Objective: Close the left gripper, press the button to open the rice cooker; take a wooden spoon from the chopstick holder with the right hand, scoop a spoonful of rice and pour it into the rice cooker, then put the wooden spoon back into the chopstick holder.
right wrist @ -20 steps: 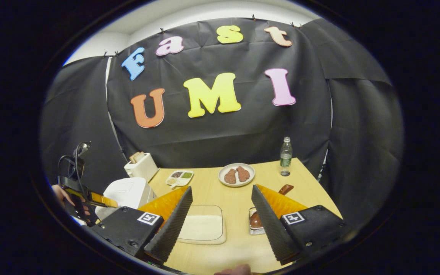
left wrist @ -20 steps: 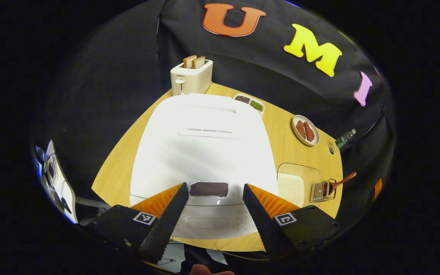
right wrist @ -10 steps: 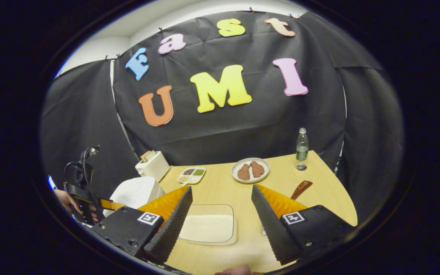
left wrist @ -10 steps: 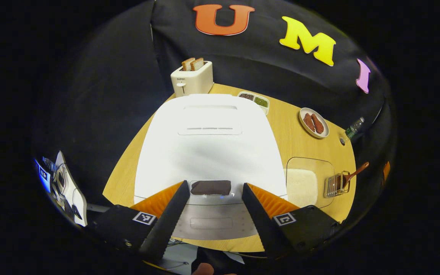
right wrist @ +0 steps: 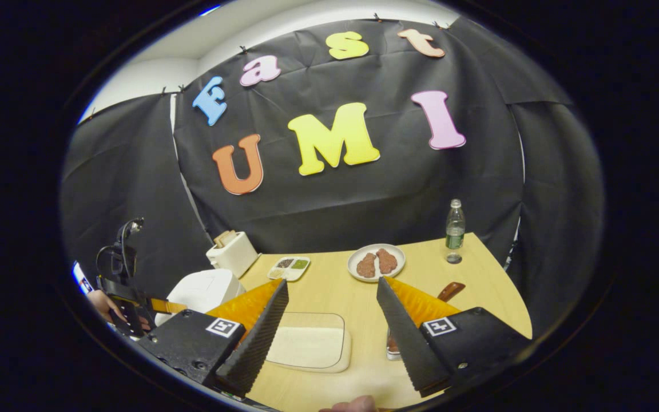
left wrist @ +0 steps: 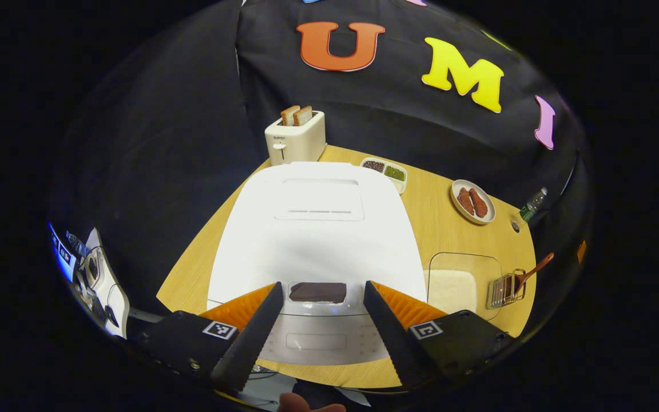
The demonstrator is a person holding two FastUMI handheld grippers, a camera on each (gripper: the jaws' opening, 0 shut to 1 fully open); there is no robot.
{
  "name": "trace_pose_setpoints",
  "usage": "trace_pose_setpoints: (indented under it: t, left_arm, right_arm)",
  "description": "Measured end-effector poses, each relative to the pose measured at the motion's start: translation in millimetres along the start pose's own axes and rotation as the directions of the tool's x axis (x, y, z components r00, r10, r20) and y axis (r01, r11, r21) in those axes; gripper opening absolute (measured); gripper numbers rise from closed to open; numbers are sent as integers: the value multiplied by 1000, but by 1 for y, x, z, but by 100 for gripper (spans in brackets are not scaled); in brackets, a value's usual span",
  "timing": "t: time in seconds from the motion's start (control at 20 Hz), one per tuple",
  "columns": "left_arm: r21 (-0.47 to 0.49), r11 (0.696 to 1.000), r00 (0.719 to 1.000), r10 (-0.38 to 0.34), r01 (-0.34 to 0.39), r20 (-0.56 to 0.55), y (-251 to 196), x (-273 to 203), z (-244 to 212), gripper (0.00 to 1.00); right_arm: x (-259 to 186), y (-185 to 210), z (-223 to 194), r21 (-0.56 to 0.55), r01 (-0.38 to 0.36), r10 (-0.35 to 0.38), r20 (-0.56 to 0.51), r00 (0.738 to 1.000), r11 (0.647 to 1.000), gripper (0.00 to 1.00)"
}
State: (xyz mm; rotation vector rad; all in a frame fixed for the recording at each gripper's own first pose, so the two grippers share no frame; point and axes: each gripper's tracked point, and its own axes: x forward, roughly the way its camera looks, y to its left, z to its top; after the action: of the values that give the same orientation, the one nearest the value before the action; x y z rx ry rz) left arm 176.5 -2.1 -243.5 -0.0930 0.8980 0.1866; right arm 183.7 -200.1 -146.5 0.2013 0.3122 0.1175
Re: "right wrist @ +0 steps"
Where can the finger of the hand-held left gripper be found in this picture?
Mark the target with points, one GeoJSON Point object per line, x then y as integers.
{"type": "Point", "coordinates": [129, 317]}

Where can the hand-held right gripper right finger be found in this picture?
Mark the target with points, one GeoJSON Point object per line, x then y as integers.
{"type": "Point", "coordinates": [409, 343]}

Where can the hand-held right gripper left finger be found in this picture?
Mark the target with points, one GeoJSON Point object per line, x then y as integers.
{"type": "Point", "coordinates": [249, 349]}

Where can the metal mesh chopstick holder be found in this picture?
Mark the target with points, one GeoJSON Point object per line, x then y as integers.
{"type": "Point", "coordinates": [392, 355]}

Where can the clear rice container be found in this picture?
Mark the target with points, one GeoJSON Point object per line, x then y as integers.
{"type": "Point", "coordinates": [309, 343]}

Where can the brown wooden spoon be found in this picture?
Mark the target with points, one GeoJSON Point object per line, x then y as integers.
{"type": "Point", "coordinates": [452, 290]}

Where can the white rice cooker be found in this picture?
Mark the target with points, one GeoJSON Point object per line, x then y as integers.
{"type": "Point", "coordinates": [203, 289]}

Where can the white lit panel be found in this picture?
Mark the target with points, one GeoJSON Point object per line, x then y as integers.
{"type": "Point", "coordinates": [82, 277]}

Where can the brown meat piece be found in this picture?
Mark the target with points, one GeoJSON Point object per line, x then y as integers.
{"type": "Point", "coordinates": [366, 265]}
{"type": "Point", "coordinates": [387, 261]}

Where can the white round plate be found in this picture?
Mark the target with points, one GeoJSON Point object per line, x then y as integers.
{"type": "Point", "coordinates": [401, 257]}

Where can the white divided seasoning dish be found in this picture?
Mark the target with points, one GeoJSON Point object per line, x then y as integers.
{"type": "Point", "coordinates": [288, 269]}

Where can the small bottle cap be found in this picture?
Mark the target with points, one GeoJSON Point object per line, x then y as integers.
{"type": "Point", "coordinates": [454, 258]}

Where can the white toaster with bread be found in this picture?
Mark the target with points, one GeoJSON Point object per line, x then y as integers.
{"type": "Point", "coordinates": [232, 254]}

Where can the clear green label water bottle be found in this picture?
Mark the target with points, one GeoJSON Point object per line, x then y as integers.
{"type": "Point", "coordinates": [455, 234]}

